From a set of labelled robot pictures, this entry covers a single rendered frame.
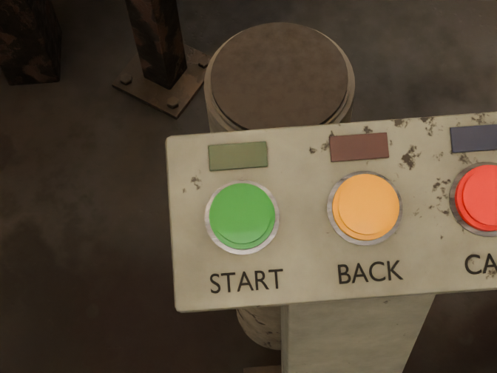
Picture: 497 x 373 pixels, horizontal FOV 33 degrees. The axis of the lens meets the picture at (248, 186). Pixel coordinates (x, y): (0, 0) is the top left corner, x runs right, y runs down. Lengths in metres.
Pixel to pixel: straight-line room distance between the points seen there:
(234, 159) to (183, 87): 0.78
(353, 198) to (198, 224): 0.10
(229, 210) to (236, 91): 0.18
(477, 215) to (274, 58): 0.24
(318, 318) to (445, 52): 0.82
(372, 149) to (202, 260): 0.12
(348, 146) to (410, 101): 0.77
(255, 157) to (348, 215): 0.07
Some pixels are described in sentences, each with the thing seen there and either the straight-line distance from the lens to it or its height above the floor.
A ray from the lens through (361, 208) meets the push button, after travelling 0.51.
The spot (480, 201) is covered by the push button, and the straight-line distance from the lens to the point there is 0.53.
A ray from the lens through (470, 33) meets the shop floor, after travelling 1.39.
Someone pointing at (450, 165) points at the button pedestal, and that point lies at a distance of 0.54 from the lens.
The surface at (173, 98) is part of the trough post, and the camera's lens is 1.28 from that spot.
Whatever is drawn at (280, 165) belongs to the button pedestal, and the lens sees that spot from 0.52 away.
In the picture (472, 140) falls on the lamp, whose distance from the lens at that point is 0.54.
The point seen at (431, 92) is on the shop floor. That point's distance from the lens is 1.31.
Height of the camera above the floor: 1.07
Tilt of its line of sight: 62 degrees down
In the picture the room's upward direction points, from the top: 5 degrees counter-clockwise
